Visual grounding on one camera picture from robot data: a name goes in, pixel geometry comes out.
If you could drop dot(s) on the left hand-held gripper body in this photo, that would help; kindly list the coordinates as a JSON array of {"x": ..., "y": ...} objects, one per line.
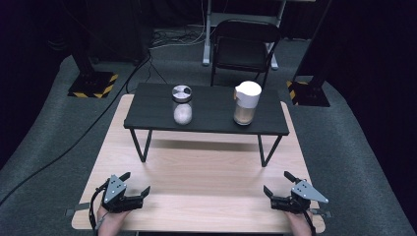
[{"x": 118, "y": 196}]

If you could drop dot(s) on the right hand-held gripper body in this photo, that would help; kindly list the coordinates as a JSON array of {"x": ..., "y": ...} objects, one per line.
[{"x": 300, "y": 198}]

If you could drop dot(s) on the glass jar white lid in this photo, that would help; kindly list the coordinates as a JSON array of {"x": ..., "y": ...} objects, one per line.
[{"x": 247, "y": 101}]

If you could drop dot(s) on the glass shaker jar silver lid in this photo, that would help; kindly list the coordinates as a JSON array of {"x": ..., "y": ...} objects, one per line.
[{"x": 182, "y": 105}]

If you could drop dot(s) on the black shelf with metal legs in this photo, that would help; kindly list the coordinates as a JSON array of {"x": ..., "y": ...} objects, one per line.
[{"x": 209, "y": 114}]

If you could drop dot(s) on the person's right hand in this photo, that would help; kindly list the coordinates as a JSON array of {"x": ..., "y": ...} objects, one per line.
[{"x": 300, "y": 224}]

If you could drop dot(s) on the person's left hand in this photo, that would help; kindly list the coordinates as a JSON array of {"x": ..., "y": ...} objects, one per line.
[{"x": 113, "y": 223}]

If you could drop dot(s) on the black stand striped base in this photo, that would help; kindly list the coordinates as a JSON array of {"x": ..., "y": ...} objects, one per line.
[
  {"x": 93, "y": 83},
  {"x": 309, "y": 93}
]

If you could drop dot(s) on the black folding chair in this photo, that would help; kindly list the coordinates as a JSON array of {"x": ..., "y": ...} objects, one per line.
[{"x": 242, "y": 52}]

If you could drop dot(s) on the white desk frame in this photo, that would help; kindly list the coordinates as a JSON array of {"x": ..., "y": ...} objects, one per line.
[{"x": 207, "y": 46}]

